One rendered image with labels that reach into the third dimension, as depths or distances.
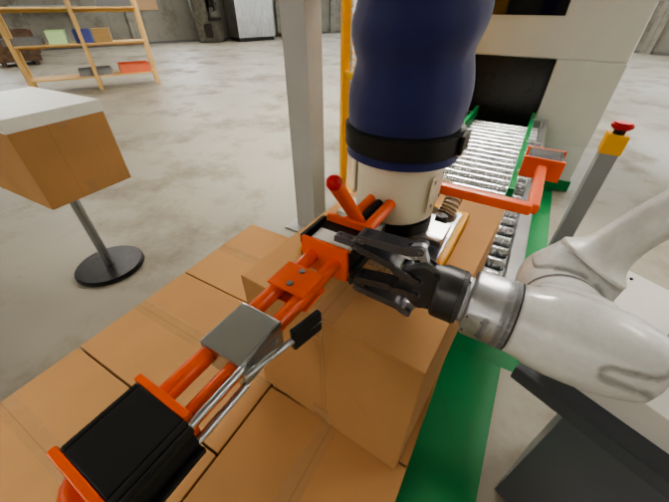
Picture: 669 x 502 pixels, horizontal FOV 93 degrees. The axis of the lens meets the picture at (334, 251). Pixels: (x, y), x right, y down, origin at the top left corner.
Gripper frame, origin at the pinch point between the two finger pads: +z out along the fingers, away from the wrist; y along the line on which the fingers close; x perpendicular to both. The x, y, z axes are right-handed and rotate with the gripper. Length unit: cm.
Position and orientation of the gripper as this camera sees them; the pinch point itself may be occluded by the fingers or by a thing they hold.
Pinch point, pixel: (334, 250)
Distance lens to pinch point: 50.8
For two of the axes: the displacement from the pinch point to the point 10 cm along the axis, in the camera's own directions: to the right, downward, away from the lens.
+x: 5.0, -5.3, 6.8
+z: -8.6, -3.2, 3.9
